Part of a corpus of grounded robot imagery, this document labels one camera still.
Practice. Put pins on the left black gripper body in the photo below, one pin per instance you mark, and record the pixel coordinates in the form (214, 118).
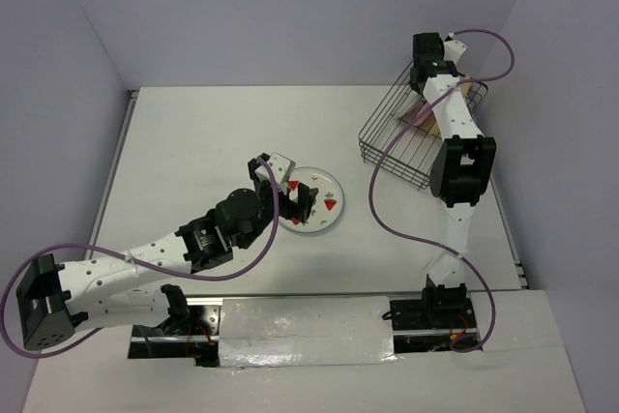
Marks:
(287, 208)

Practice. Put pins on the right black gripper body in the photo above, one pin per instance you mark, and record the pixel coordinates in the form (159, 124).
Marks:
(415, 86)

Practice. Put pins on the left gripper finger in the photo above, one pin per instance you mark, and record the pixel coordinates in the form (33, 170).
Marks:
(306, 197)
(253, 165)

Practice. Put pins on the white blue-rimmed fruit plate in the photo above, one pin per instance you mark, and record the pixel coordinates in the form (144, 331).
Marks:
(327, 206)

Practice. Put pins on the pink plate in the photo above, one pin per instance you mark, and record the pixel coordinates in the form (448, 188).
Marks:
(412, 109)

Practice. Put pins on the dark wire dish rack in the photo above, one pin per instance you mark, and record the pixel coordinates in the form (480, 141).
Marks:
(413, 155)

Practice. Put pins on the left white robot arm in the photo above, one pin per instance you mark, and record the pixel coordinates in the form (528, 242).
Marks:
(55, 300)

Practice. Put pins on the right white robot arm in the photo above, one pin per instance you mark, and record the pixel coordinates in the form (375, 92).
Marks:
(459, 175)

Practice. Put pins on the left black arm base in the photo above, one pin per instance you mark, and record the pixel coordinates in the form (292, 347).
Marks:
(188, 332)

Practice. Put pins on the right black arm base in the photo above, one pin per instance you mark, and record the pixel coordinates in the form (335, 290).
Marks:
(441, 318)

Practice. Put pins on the yellow plate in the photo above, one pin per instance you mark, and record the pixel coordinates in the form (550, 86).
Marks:
(464, 89)

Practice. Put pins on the silver tape-covered panel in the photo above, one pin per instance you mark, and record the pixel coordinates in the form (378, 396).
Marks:
(303, 332)

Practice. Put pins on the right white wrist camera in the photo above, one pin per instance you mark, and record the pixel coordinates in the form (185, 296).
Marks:
(453, 49)

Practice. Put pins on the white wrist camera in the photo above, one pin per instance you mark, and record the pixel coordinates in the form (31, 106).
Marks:
(281, 167)
(453, 49)

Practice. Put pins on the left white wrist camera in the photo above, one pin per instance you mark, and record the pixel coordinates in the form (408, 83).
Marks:
(281, 167)

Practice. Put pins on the aluminium table rail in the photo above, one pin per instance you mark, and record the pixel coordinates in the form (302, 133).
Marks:
(95, 232)

